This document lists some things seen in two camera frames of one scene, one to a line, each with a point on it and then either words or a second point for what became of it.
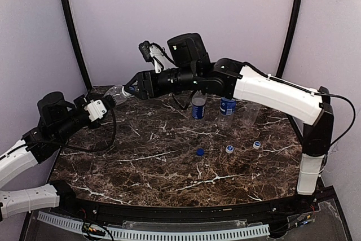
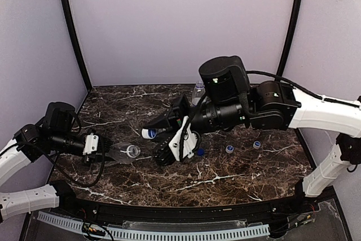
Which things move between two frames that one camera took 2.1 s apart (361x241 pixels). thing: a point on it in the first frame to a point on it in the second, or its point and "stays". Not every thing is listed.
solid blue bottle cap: (200, 152) stays
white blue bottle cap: (256, 144) stays
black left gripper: (83, 103) to (101, 148)
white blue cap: (131, 88) to (149, 134)
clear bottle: (118, 93) to (123, 153)
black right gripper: (143, 84) to (175, 122)
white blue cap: (229, 149) stays
